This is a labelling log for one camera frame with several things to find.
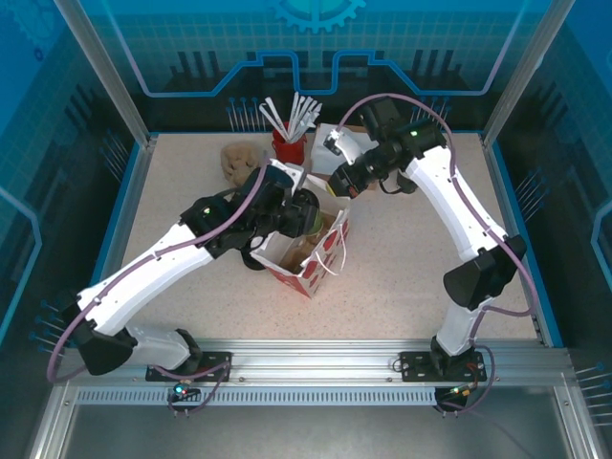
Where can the black plastic cup lid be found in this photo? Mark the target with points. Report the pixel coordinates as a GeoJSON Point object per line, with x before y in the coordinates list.
{"type": "Point", "coordinates": [310, 200]}

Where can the brown pulp cup carrier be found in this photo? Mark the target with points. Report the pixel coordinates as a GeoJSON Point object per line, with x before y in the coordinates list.
{"type": "Point", "coordinates": [296, 258]}

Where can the white paper straw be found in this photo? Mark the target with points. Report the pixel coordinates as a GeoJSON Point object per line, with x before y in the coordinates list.
{"type": "Point", "coordinates": [270, 118]}
{"type": "Point", "coordinates": [275, 114]}
{"type": "Point", "coordinates": [307, 111]}
{"type": "Point", "coordinates": [300, 112]}
{"type": "Point", "coordinates": [313, 117]}
{"type": "Point", "coordinates": [293, 115]}

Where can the red white paper gift bag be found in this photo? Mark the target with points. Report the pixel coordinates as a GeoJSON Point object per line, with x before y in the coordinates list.
{"type": "Point", "coordinates": [315, 277]}

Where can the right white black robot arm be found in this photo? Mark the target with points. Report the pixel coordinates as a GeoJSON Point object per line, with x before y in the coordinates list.
{"type": "Point", "coordinates": [444, 191]}

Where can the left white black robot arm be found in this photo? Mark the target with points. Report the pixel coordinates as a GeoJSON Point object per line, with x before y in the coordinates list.
{"type": "Point", "coordinates": [143, 272]}

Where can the white napkins stack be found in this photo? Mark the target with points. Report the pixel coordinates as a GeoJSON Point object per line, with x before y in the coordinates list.
{"type": "Point", "coordinates": [354, 128]}

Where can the stack of black cup lids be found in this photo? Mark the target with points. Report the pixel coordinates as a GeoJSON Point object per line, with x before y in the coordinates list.
{"type": "Point", "coordinates": [251, 263]}

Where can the stack of pulp cup carriers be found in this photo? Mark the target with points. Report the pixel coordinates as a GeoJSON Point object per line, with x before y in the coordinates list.
{"type": "Point", "coordinates": [236, 162]}

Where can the red metal bucket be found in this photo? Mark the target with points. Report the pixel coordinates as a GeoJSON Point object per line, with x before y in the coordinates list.
{"type": "Point", "coordinates": [287, 153]}

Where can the blue table edge strip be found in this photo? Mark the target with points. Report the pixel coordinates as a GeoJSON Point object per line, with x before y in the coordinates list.
{"type": "Point", "coordinates": [510, 215]}
{"type": "Point", "coordinates": [114, 239]}

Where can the small lit connector board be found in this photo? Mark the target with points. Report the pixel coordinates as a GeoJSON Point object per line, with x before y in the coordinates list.
{"type": "Point", "coordinates": [461, 392]}
{"type": "Point", "coordinates": [181, 389]}

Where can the grey metal shelf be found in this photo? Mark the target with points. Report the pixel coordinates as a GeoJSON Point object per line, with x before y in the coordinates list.
{"type": "Point", "coordinates": [311, 430]}

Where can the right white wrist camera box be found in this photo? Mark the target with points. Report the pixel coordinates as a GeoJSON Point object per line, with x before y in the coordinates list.
{"type": "Point", "coordinates": [344, 146]}

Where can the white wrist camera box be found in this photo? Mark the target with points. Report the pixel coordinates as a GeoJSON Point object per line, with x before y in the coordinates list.
{"type": "Point", "coordinates": [289, 172]}
{"type": "Point", "coordinates": [344, 146]}

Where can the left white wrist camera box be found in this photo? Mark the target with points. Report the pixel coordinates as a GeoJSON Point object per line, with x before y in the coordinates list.
{"type": "Point", "coordinates": [289, 172]}

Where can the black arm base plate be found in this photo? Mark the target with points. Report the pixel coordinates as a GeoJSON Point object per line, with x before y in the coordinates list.
{"type": "Point", "coordinates": [416, 368]}
{"type": "Point", "coordinates": [217, 365]}

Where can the aluminium mounting rail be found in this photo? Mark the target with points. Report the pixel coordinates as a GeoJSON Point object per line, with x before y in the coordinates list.
{"type": "Point", "coordinates": [311, 358]}

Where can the aluminium frame post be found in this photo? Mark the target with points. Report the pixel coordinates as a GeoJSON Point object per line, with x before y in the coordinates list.
{"type": "Point", "coordinates": [521, 72]}
{"type": "Point", "coordinates": [105, 72]}

